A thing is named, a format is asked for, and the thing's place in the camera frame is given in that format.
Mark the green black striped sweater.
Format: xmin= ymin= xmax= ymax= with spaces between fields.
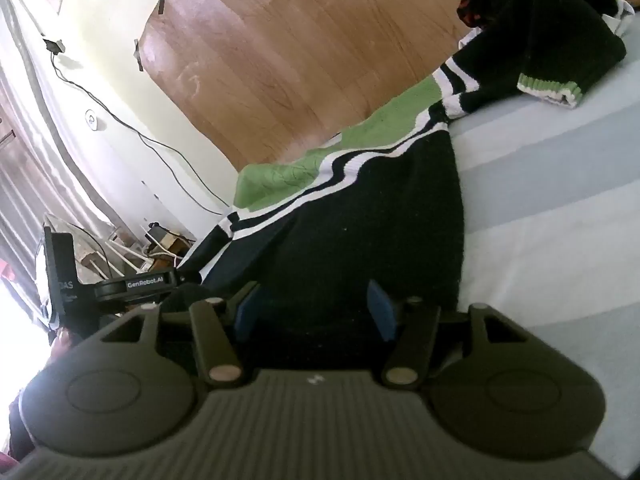
xmin=166 ymin=26 xmax=626 ymax=369

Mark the person's left hand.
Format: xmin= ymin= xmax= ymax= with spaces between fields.
xmin=49 ymin=328 xmax=73 ymax=362

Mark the wooden headboard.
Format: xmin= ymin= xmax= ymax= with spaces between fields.
xmin=140 ymin=0 xmax=465 ymax=168

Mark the black wall cable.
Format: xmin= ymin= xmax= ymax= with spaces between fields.
xmin=49 ymin=52 xmax=231 ymax=217

